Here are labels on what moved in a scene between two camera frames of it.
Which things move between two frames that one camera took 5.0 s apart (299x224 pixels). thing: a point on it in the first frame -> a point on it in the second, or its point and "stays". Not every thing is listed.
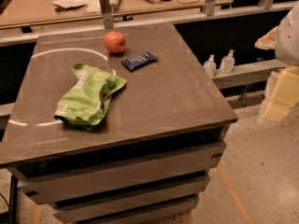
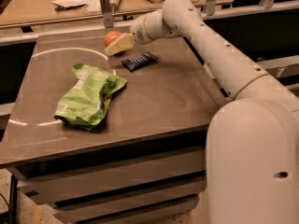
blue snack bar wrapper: x=136 y=62 stays
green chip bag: x=89 y=99 stays
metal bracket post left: x=105 y=5 stays
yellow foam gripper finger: x=285 y=96 -> x=121 y=42
